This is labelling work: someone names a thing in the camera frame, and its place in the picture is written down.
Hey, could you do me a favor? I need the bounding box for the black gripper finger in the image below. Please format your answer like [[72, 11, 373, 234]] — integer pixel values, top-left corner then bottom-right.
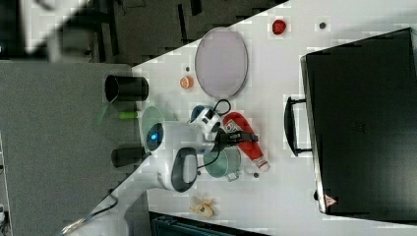
[[229, 131, 259, 144]]

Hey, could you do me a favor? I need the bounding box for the orange slice toy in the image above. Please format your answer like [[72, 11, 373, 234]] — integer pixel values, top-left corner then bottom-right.
[[180, 76, 194, 89]]

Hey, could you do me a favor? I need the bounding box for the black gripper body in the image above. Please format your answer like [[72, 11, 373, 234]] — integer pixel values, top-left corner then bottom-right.
[[214, 129, 231, 151]]

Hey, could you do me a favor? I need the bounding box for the green cup with handle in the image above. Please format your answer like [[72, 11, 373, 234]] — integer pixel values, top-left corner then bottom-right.
[[204, 147, 241, 182]]

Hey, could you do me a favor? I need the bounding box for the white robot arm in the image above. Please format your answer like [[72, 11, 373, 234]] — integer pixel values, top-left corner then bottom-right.
[[59, 121, 258, 236]]

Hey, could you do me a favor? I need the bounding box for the red strawberry toy on table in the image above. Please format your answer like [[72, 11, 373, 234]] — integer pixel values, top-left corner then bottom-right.
[[271, 20, 286, 35]]

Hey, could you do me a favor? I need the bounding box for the green slotted spatula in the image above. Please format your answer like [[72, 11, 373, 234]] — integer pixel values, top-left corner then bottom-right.
[[96, 103, 141, 126]]

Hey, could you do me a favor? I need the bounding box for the grey round plate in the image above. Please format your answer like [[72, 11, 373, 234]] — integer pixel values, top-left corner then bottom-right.
[[195, 28, 248, 99]]

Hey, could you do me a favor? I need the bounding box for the black cup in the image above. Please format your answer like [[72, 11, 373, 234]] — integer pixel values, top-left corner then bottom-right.
[[111, 147, 146, 168]]

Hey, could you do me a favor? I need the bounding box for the black pot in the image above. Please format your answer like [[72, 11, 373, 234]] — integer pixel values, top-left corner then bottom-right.
[[104, 75, 149, 102]]

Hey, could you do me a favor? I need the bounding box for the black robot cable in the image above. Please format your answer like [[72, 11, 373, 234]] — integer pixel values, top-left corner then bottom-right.
[[196, 98, 232, 180]]

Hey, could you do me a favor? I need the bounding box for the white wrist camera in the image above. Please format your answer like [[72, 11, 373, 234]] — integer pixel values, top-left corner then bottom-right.
[[191, 105, 220, 141]]

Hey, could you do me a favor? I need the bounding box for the red ketchup bottle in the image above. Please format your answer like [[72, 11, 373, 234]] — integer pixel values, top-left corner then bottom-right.
[[223, 112, 270, 172]]

